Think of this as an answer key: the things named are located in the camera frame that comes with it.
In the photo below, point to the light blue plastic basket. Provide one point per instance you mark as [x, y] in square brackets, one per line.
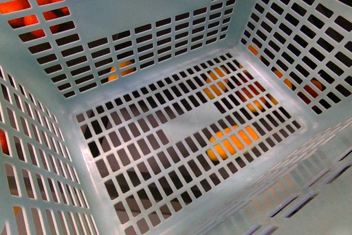
[175, 116]

